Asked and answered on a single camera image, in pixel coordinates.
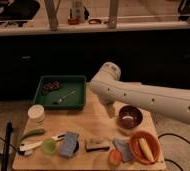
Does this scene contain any blue sponge cloth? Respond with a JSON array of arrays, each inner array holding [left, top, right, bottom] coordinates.
[[59, 131, 79, 158]]

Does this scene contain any brown rectangular block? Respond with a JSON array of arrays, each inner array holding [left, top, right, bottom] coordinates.
[[85, 138, 110, 152]]

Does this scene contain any small orange toy fruit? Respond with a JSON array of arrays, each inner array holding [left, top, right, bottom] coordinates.
[[108, 149, 122, 166]]

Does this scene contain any dark grape bunch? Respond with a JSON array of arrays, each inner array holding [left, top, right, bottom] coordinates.
[[42, 81, 60, 95]]

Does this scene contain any small green cup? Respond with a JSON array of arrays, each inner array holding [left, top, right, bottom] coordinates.
[[41, 138, 56, 155]]

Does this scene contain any black cable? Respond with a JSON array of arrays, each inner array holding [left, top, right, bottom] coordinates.
[[157, 132, 190, 171]]

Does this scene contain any green plastic tray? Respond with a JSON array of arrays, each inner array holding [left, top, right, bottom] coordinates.
[[32, 75, 86, 110]]

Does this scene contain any dark brown bowl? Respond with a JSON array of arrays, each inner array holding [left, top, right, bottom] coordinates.
[[118, 105, 143, 129]]

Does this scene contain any yellow toy corn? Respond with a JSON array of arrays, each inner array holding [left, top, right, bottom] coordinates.
[[139, 138, 154, 163]]

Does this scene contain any black bag on shelf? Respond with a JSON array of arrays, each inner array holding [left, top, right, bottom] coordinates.
[[0, 0, 40, 27]]

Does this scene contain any orange bowl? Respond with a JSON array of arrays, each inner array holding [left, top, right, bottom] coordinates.
[[129, 130, 160, 165]]

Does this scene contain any grey blue cloth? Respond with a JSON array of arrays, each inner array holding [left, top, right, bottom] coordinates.
[[113, 139, 133, 162]]

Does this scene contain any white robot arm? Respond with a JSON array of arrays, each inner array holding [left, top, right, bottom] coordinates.
[[90, 62, 190, 125]]

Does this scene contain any white bottle on shelf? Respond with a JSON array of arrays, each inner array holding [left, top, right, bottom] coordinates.
[[71, 0, 89, 23]]

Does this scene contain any black plate under cloth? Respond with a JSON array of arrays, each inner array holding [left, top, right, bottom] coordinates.
[[73, 140, 80, 154]]

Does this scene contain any black vertical pole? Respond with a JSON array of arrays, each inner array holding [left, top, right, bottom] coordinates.
[[1, 122, 13, 171]]

